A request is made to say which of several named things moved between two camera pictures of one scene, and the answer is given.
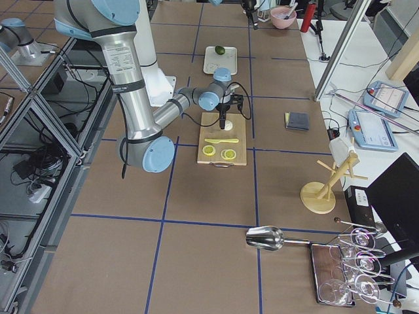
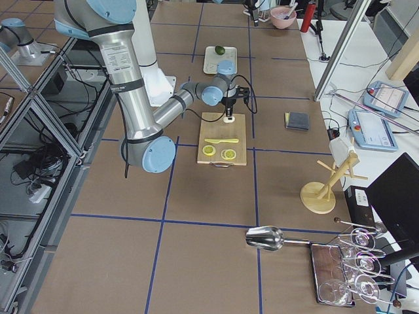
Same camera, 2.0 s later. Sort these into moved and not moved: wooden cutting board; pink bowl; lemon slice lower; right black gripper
Moved: right black gripper
Not moved: wooden cutting board; pink bowl; lemon slice lower
